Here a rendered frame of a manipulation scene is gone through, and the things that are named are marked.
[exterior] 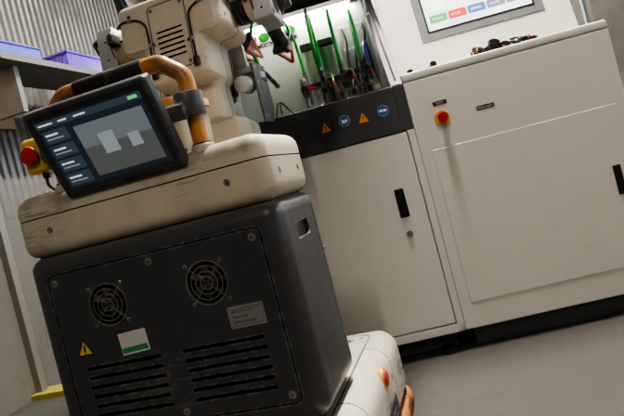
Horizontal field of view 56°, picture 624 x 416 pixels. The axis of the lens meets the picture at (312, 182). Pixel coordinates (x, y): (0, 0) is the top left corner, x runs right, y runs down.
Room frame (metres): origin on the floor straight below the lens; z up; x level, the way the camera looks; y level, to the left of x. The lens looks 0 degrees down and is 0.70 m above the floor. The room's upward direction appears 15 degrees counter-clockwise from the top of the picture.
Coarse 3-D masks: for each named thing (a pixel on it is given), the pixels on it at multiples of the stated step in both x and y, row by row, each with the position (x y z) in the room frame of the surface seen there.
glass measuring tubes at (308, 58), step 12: (300, 48) 2.54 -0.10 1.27; (324, 48) 2.56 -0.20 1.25; (312, 60) 2.56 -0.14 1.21; (324, 60) 2.54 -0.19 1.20; (336, 60) 2.55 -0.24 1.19; (312, 72) 2.55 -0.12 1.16; (336, 72) 2.53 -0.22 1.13; (336, 84) 2.56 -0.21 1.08; (324, 96) 2.54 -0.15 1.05; (336, 96) 2.56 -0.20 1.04
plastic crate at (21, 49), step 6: (0, 42) 2.68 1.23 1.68; (6, 42) 2.72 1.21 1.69; (12, 42) 2.75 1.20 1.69; (0, 48) 2.67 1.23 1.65; (6, 48) 2.71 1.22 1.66; (12, 48) 2.75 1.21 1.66; (18, 48) 2.78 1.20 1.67; (24, 48) 2.83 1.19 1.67; (30, 48) 2.86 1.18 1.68; (36, 48) 2.90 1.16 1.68; (18, 54) 2.77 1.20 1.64; (24, 54) 2.82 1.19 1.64; (30, 54) 2.85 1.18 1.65; (36, 54) 2.90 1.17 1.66
